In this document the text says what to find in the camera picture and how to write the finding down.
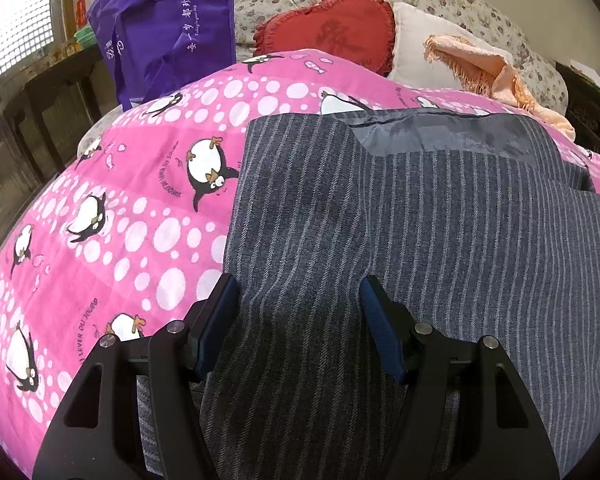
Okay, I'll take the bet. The pink penguin quilt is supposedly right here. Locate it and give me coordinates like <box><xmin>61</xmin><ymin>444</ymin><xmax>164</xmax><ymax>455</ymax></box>
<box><xmin>0</xmin><ymin>53</ymin><xmax>600</xmax><ymax>476</ymax></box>

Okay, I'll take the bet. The dark wooden side table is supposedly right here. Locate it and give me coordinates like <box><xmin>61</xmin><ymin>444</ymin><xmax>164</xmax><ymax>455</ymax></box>
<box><xmin>0</xmin><ymin>47</ymin><xmax>102</xmax><ymax>246</ymax></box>

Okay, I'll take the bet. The red heart pillow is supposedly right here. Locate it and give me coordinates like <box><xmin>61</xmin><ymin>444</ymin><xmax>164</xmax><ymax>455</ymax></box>
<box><xmin>253</xmin><ymin>0</ymin><xmax>396</xmax><ymax>76</ymax></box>

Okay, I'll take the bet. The floral grey bedding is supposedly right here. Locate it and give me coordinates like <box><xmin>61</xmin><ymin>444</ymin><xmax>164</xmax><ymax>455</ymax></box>
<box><xmin>76</xmin><ymin>0</ymin><xmax>569</xmax><ymax>162</ymax></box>

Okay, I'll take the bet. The purple tote bag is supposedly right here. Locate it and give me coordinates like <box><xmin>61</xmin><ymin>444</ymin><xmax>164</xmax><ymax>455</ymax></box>
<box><xmin>87</xmin><ymin>0</ymin><xmax>236</xmax><ymax>110</ymax></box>

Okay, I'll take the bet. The white pillow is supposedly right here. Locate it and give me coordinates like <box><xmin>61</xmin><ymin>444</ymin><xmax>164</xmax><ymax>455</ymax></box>
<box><xmin>386</xmin><ymin>1</ymin><xmax>515</xmax><ymax>92</ymax></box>

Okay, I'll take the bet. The window with lattice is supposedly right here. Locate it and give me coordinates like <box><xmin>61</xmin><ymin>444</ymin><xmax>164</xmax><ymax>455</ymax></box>
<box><xmin>0</xmin><ymin>0</ymin><xmax>56</xmax><ymax>76</ymax></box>

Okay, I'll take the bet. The green basket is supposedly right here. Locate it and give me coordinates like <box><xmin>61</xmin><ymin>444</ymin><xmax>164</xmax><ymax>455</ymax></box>
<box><xmin>74</xmin><ymin>25</ymin><xmax>97</xmax><ymax>49</ymax></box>

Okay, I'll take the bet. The grey pinstriped coat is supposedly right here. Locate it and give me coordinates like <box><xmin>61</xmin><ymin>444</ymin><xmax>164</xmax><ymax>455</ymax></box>
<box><xmin>134</xmin><ymin>108</ymin><xmax>600</xmax><ymax>480</ymax></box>

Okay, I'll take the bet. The peach fringed scarf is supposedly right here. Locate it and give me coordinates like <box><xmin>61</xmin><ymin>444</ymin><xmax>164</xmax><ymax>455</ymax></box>
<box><xmin>424</xmin><ymin>35</ymin><xmax>576</xmax><ymax>142</ymax></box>

